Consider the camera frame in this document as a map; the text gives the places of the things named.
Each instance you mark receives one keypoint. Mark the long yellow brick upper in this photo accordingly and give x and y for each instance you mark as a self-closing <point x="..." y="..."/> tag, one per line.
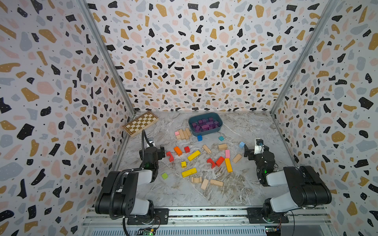
<point x="194" y="155"/>

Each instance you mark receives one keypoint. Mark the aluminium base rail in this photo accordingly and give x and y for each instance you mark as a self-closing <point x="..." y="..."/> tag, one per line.
<point x="212" y="221"/>

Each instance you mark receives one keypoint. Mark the natural wood arch brick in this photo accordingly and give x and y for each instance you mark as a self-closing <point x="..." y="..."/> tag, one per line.
<point x="196" y="180"/>

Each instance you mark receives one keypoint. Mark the red arch brick left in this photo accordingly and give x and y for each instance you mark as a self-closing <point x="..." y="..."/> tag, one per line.
<point x="170" y="156"/>

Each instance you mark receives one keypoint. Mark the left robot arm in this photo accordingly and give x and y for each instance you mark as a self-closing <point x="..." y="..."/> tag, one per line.
<point x="117" y="198"/>

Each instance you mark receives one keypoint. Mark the orange brick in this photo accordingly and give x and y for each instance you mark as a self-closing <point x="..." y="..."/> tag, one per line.
<point x="178" y="151"/>

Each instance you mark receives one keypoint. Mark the wooden chessboard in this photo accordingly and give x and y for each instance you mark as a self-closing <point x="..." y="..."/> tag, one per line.
<point x="142" y="122"/>

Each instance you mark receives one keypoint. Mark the teal storage bin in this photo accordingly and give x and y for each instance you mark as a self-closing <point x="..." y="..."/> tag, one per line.
<point x="205" y="124"/>

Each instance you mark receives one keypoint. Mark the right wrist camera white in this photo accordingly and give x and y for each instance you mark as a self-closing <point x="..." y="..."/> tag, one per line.
<point x="259" y="146"/>

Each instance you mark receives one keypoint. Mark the long yellow brick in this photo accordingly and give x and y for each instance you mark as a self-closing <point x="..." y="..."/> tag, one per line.
<point x="189" y="172"/>
<point x="194" y="155"/>

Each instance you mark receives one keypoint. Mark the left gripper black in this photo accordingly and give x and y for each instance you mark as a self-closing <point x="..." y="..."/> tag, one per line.
<point x="159" y="153"/>

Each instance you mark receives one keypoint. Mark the red arch brick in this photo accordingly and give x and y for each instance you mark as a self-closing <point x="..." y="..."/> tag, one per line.
<point x="211" y="162"/>
<point x="170" y="156"/>

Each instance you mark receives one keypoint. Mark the natural wood flat brick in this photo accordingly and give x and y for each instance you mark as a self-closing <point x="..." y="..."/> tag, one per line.
<point x="217" y="183"/>

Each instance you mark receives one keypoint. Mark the pink brick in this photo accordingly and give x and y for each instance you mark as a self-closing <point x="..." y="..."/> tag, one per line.
<point x="227" y="153"/>

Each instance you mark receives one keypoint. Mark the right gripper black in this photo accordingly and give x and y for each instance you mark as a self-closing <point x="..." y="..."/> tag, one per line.
<point x="247" y="152"/>

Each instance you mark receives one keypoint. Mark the red arch brick centre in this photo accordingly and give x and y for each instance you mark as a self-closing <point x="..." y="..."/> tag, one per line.
<point x="211" y="162"/>

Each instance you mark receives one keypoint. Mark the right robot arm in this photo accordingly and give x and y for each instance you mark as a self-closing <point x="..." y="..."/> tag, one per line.
<point x="305" y="187"/>

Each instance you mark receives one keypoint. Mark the upright yellow brick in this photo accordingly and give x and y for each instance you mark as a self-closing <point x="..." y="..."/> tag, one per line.
<point x="228" y="165"/>

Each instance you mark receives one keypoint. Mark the natural wood brick right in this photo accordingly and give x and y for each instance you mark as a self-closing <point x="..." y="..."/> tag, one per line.
<point x="237" y="158"/>

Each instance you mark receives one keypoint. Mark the green cube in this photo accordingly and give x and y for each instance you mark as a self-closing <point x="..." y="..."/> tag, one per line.
<point x="164" y="176"/>

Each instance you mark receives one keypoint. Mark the red cube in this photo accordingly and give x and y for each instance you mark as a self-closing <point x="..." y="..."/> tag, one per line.
<point x="187" y="149"/>

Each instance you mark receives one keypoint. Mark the long natural wood brick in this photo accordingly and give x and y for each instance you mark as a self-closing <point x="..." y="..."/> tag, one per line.
<point x="181" y="135"/>

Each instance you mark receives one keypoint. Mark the natural wood brick centre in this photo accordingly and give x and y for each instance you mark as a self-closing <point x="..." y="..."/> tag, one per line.
<point x="222" y="147"/>

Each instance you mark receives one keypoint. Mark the natural wood brick slanted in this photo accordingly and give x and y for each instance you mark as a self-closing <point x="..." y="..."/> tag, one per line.
<point x="207" y="150"/>

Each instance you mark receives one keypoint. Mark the long yellow brick lower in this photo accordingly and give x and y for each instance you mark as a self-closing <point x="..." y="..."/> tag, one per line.
<point x="189" y="172"/>

